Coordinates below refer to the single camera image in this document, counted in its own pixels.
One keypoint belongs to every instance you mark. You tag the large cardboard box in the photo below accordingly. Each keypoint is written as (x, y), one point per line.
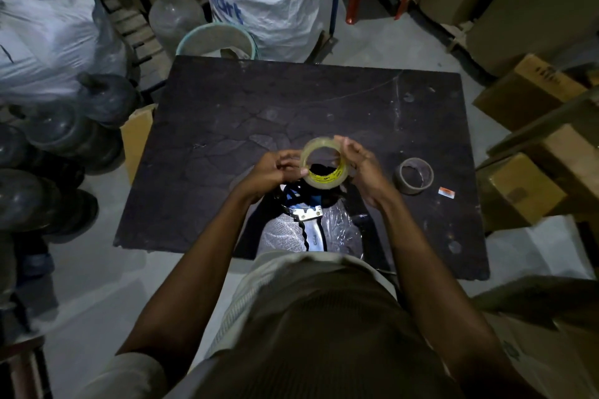
(543, 6)

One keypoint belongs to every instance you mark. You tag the clear plastic jug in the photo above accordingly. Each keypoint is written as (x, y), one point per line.
(175, 15)

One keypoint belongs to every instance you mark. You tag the small printed cardboard box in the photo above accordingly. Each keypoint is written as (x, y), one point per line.
(524, 90)

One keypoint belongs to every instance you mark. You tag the wooden pallet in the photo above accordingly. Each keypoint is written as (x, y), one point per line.
(135, 34)

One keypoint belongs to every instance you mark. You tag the person's left forearm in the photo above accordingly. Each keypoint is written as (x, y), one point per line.
(196, 272)

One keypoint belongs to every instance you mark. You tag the long cardboard box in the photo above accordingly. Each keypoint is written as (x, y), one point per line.
(571, 160)

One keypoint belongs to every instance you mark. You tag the clear adhesive tape roll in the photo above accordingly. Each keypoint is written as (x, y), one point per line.
(310, 151)

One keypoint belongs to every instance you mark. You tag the person's right fingers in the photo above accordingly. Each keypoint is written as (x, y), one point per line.
(350, 151)

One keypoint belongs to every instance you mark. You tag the small orange white label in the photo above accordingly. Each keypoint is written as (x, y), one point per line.
(446, 193)

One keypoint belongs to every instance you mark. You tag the large white plastic bag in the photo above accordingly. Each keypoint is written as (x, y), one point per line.
(47, 24)

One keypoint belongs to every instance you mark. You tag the open cardboard box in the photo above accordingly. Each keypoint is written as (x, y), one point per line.
(543, 347)

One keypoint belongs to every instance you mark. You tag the flat cardboard piece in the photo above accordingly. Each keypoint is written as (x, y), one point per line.
(138, 137)

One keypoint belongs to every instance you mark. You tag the person's left hand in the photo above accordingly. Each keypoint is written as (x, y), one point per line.
(269, 174)

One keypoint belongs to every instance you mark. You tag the person's right hand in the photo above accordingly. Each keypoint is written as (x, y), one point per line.
(369, 176)

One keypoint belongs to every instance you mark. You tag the person's right forearm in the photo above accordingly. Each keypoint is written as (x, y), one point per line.
(435, 291)

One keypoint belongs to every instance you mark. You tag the teal plastic bucket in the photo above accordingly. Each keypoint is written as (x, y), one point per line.
(210, 38)

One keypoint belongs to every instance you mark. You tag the tool in clear plastic package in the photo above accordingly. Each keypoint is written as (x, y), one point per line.
(288, 232)

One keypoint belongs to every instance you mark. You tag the person's left fingers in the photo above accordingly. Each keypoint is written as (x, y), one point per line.
(288, 161)

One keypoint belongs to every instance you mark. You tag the small plain cardboard box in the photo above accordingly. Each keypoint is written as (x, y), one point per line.
(524, 193)

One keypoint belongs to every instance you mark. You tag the empty brown tape core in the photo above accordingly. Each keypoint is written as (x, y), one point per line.
(407, 188)

